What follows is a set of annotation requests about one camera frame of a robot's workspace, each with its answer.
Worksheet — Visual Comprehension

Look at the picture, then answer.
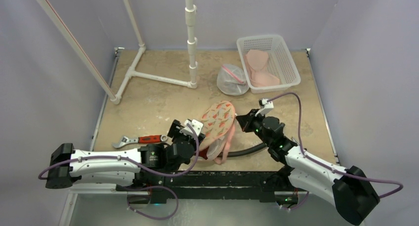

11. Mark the floral mesh laundry bag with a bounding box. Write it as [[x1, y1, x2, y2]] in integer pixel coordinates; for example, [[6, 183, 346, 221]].
[[198, 100, 236, 153]]

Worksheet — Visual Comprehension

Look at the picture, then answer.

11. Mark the pink bra from bag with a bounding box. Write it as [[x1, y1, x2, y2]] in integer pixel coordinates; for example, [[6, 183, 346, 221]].
[[198, 124, 236, 165]]

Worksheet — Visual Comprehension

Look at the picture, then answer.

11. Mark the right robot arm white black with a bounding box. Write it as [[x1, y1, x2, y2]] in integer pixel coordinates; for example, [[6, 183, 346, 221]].
[[236, 109, 380, 226]]

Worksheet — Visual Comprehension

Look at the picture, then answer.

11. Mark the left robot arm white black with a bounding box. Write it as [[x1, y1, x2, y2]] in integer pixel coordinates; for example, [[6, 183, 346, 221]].
[[38, 119, 206, 191]]

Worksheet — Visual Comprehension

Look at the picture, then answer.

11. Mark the white mesh laundry bag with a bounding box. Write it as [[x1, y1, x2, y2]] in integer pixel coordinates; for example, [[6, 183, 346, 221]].
[[216, 64, 249, 96]]

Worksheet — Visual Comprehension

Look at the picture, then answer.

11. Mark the pink bra in basket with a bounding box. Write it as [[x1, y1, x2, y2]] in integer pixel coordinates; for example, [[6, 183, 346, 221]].
[[245, 49, 281, 88]]

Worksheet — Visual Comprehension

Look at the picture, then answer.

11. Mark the red adjustable wrench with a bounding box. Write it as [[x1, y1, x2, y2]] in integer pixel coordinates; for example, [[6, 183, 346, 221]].
[[112, 135, 168, 149]]

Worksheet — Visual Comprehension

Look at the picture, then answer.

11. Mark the white plastic basket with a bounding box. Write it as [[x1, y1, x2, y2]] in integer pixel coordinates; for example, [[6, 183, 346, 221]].
[[236, 34, 301, 94]]

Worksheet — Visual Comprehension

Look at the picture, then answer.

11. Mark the white pvc pipe rack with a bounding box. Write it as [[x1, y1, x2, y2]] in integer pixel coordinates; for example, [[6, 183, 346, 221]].
[[36, 0, 198, 105]]

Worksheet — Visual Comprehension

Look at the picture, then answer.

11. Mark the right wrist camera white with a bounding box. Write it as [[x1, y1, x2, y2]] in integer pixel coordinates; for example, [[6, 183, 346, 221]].
[[255, 98, 274, 117]]

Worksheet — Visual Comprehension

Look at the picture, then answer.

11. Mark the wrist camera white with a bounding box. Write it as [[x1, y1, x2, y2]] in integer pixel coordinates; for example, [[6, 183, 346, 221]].
[[180, 119, 205, 140], [255, 98, 274, 117]]

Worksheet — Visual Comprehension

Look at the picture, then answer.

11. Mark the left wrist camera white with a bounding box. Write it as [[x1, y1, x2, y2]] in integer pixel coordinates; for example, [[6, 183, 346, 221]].
[[180, 119, 205, 140]]

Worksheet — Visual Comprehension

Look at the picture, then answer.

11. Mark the black corrugated hose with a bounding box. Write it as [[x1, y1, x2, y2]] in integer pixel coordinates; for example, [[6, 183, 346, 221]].
[[226, 142, 268, 158]]

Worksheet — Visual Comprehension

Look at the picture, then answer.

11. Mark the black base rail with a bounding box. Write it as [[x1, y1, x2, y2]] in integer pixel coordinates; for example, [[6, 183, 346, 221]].
[[114, 170, 308, 204]]

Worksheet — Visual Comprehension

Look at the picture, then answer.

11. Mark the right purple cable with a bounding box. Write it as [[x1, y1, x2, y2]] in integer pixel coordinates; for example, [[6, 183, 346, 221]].
[[266, 92, 404, 199]]

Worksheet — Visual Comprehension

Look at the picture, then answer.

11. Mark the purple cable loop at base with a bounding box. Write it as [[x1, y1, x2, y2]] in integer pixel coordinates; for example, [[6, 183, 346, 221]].
[[126, 185, 179, 221]]

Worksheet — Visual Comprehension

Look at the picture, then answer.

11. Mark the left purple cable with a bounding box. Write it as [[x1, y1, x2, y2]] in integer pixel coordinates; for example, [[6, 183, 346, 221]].
[[38, 123, 200, 181]]

